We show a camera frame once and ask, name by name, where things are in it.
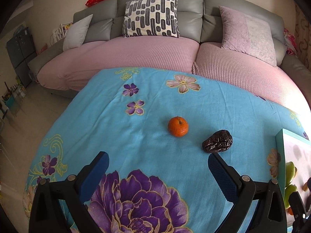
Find small mandarin with stem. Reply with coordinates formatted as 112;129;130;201
168;116;189;137

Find blue floral tablecloth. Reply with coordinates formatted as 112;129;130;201
23;68;310;232

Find small mandarin far left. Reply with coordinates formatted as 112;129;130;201
288;207;294;216

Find pink floral cloth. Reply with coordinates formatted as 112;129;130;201
284;28;298;57

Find white chair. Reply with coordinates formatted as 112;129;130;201
52;23;73;44

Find light grey cushion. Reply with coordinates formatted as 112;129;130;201
63;14;93;52

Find green mango on tray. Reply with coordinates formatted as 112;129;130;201
284;184;297;209

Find brown patterned curtain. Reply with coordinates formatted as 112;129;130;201
295;4;311;70

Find black white patterned cushion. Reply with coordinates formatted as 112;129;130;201
122;0;180;38

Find pink grey cushion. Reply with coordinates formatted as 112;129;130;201
219;6;277;66

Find dark grey refrigerator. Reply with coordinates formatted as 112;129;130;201
6;25;37;87

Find white tray teal rim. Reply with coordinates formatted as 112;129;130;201
275;128;311;233

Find grey leather sofa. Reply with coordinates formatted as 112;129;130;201
27;0;311;88

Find dark brown date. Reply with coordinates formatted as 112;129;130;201
202;129;233;153

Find pink sofa seat cover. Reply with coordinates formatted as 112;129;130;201
29;36;310;110

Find large green mango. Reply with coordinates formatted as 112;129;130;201
285;162;297;187

